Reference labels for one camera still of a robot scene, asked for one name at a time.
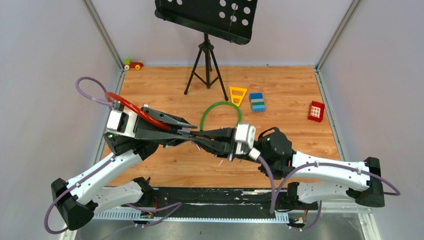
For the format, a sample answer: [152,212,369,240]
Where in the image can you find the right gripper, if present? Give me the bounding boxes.
[185,124,266,164]

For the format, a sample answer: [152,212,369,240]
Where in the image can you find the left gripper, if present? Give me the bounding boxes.
[130,104,198,150]

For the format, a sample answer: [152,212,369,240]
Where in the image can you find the thick red cable lock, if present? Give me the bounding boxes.
[104,91,171,132]

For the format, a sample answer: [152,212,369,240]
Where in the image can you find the green cable lock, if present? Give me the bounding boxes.
[199,101,242,131]

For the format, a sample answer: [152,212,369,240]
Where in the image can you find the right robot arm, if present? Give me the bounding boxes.
[190,123,385,209]

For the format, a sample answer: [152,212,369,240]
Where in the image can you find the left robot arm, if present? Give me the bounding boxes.
[44,105,195,234]

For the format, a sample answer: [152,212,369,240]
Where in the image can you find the yellow triangular plastic piece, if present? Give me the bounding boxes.
[229,86,248,107]

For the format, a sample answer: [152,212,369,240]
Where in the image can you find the blue green stacked blocks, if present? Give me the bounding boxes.
[249,92,266,113]

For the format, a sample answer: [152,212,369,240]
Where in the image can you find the toy car red green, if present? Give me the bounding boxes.
[123,58,144,71]

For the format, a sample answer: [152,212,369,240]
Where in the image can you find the red window block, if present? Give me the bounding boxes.
[307,101,326,123]

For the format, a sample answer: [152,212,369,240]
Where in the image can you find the black music stand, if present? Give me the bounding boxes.
[154,0,258,100]

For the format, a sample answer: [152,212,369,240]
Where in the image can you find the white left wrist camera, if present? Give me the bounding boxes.
[105,101,138,138]

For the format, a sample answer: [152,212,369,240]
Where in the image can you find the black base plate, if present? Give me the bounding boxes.
[132,187,318,220]

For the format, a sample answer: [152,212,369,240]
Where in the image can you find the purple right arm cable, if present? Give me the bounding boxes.
[256,155,401,232]

